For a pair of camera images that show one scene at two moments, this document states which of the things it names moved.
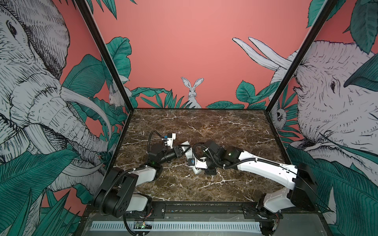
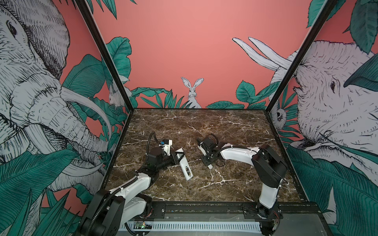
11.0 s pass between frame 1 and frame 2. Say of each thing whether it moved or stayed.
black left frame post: stayed
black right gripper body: moved
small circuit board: stayed
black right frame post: stayed
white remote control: moved
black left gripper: moved
